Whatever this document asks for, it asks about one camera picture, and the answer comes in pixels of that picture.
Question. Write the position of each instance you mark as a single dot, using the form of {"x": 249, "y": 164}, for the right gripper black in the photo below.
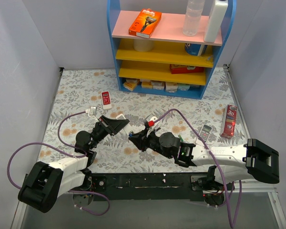
{"x": 145, "y": 136}

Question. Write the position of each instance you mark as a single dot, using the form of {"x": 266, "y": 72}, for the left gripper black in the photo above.
{"x": 105, "y": 125}

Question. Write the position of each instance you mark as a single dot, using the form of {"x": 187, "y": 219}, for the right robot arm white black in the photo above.
{"x": 251, "y": 160}

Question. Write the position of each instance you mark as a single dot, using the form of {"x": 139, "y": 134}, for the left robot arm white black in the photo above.
{"x": 46, "y": 182}

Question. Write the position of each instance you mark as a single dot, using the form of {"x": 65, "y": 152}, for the red white small remote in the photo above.
{"x": 106, "y": 101}

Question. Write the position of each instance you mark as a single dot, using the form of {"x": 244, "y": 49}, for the grey remote with buttons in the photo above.
{"x": 205, "y": 132}

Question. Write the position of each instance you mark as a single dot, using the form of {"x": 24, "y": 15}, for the floral table mat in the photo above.
{"x": 79, "y": 90}

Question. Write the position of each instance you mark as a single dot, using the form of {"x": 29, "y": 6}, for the orange yellow small box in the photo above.
{"x": 131, "y": 85}

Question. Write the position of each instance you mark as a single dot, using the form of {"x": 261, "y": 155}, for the yellow white small box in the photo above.
{"x": 147, "y": 85}

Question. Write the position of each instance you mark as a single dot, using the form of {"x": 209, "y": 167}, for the white small box centre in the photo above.
{"x": 158, "y": 85}

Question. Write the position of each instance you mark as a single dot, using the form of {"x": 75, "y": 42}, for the white red small box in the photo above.
{"x": 171, "y": 87}

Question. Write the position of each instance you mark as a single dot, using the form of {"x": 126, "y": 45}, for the black base bar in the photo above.
{"x": 145, "y": 186}

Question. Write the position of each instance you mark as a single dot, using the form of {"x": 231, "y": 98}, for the teal white small box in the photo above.
{"x": 183, "y": 87}

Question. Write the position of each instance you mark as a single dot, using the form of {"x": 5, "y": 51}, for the red box on shelf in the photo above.
{"x": 181, "y": 69}

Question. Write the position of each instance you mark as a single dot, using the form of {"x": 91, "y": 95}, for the blue shelf unit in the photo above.
{"x": 169, "y": 42}

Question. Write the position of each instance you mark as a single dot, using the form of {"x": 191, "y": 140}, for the white paper roll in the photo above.
{"x": 143, "y": 45}

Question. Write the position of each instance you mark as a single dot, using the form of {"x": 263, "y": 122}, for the red toothpaste box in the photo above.
{"x": 229, "y": 121}

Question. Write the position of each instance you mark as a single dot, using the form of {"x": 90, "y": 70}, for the orange razor box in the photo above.
{"x": 145, "y": 23}

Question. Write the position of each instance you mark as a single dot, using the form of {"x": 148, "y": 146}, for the blue white round container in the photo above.
{"x": 195, "y": 49}

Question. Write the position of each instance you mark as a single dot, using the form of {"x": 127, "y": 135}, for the clear plastic bottle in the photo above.
{"x": 192, "y": 17}

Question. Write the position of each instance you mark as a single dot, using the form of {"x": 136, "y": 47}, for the white tall bottle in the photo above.
{"x": 216, "y": 16}

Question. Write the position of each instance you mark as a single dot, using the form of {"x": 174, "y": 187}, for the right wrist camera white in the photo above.
{"x": 150, "y": 123}

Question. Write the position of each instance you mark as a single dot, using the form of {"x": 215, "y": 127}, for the aluminium rail frame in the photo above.
{"x": 258, "y": 207}

